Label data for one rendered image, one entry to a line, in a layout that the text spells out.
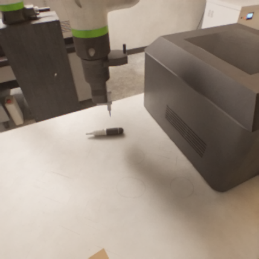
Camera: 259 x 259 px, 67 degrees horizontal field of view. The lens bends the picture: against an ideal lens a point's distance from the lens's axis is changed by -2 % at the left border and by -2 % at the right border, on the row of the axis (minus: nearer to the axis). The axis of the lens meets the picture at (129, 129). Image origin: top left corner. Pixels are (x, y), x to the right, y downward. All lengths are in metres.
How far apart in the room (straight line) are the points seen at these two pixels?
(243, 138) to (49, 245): 0.51
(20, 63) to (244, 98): 1.13
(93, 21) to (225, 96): 0.34
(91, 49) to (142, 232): 0.47
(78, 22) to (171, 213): 0.52
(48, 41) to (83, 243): 1.03
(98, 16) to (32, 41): 0.79
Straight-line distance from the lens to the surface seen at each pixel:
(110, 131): 0.73
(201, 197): 0.61
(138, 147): 0.70
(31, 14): 1.31
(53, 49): 1.27
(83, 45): 0.53
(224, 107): 0.49
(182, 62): 0.60
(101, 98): 0.60
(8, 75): 2.14
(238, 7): 3.51
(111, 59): 0.55
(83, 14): 0.50
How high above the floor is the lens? 1.42
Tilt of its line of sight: 43 degrees down
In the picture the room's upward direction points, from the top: 2 degrees counter-clockwise
